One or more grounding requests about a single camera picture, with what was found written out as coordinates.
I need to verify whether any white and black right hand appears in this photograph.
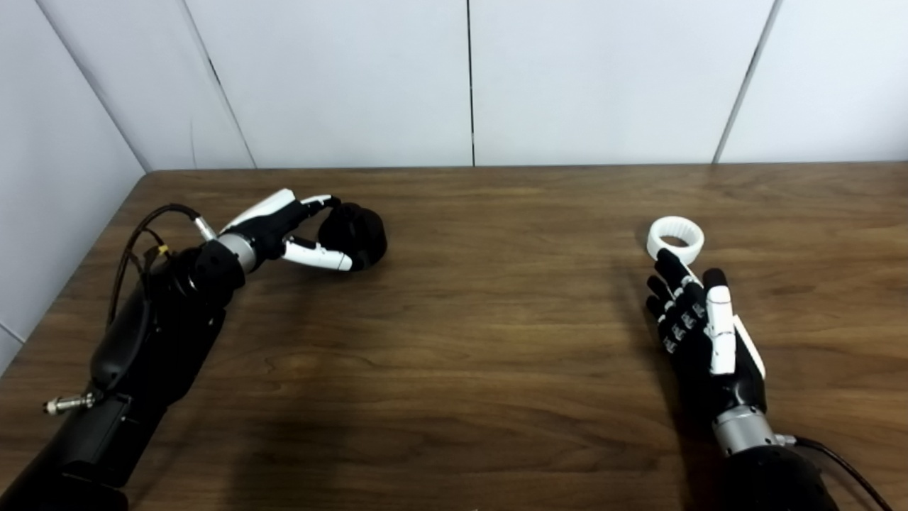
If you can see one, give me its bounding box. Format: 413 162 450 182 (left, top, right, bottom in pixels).
644 248 768 425

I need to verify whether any white and black left hand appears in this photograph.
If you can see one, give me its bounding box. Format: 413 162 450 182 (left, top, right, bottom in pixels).
216 188 354 274

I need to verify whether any white ring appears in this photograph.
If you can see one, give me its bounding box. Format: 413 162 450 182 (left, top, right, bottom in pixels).
646 216 705 265

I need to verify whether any round black part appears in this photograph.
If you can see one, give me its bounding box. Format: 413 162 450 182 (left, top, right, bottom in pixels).
317 203 389 272

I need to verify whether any thin wire with yellow tag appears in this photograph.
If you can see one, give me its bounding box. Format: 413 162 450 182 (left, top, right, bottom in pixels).
142 227 175 274

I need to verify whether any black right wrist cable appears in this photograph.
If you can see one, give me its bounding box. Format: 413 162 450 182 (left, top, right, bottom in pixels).
777 434 895 511

